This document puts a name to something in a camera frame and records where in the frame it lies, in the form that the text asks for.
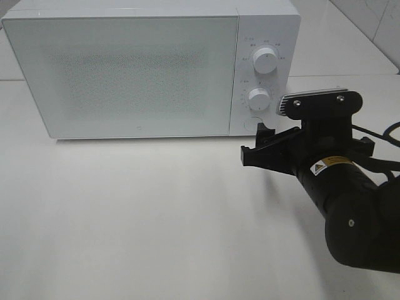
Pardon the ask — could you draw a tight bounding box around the white upper microwave knob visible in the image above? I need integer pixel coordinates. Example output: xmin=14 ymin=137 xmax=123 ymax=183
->
xmin=251 ymin=45 xmax=278 ymax=74

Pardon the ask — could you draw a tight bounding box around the white lower microwave knob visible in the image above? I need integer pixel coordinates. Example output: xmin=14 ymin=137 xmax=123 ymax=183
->
xmin=247 ymin=88 xmax=271 ymax=111

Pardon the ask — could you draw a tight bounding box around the white microwave oven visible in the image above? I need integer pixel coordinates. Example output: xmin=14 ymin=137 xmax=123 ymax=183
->
xmin=1 ymin=1 xmax=301 ymax=139

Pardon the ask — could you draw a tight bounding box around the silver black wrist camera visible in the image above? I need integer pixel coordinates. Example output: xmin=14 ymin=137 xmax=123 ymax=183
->
xmin=276 ymin=88 xmax=363 ymax=121

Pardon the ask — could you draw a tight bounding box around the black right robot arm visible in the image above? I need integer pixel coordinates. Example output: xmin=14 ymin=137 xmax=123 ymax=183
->
xmin=241 ymin=116 xmax=399 ymax=273

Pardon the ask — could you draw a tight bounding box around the white microwave door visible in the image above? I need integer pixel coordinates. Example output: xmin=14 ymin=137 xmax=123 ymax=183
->
xmin=4 ymin=17 xmax=238 ymax=139

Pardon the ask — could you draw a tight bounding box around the white round door button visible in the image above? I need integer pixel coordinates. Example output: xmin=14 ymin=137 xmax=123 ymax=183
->
xmin=244 ymin=117 xmax=263 ymax=134

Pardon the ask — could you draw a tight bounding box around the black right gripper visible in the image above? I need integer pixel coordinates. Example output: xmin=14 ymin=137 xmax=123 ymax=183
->
xmin=241 ymin=116 xmax=374 ymax=175

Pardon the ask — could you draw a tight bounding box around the white microwave knob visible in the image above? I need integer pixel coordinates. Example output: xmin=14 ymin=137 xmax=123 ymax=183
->
xmin=247 ymin=88 xmax=271 ymax=111
xmin=251 ymin=45 xmax=278 ymax=74

